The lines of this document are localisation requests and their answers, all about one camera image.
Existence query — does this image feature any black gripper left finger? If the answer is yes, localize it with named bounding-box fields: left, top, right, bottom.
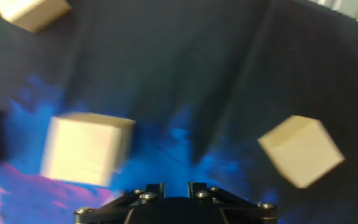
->
left=73, top=182, right=166, bottom=224

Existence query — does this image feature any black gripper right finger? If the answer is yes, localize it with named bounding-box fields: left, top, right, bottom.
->
left=187, top=182, right=278, bottom=224

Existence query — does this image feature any blue mountain print cloth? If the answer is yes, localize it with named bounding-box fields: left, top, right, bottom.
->
left=0, top=0, right=358, bottom=224

